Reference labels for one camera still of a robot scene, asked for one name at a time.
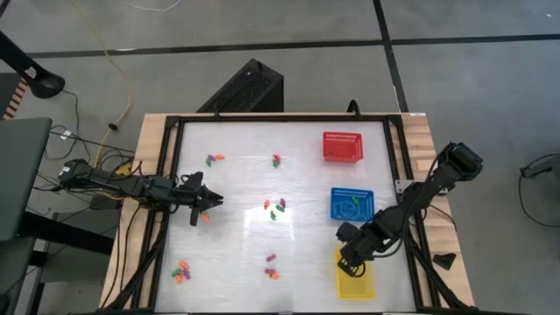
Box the black triangular bracket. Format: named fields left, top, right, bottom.
left=432, top=252, right=457, bottom=271

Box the yellow cable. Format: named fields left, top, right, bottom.
left=69, top=0, right=133, bottom=176

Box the orange striped board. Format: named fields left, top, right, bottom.
left=2, top=78, right=30, bottom=120

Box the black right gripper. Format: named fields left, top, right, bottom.
left=336, top=221, right=377, bottom=279

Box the black computer tower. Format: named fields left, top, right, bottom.
left=196, top=58, right=284, bottom=114

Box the yellow plastic basket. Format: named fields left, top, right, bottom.
left=334, top=247, right=377, bottom=302

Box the grey floor device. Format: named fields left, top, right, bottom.
left=519, top=152, right=560, bottom=180

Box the blue plastic basket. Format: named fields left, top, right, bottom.
left=329, top=186, right=375, bottom=222

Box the grey desk top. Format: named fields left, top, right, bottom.
left=0, top=116, right=53, bottom=242

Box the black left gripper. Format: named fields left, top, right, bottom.
left=168, top=171, right=225, bottom=227

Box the white cable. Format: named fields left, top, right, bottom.
left=124, top=0, right=183, bottom=13

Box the wooden table board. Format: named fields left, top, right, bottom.
left=99, top=112, right=476, bottom=310

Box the black desk frame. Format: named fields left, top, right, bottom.
left=17, top=212, right=115, bottom=315

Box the black cable bundle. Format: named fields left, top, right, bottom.
left=43, top=89, right=137, bottom=211

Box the black metal table frame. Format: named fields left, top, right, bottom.
left=100, top=114, right=478, bottom=314

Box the black stand base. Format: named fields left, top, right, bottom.
left=0, top=30, right=67, bottom=100

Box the red plastic basket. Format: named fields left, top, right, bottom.
left=322, top=130, right=364, bottom=164

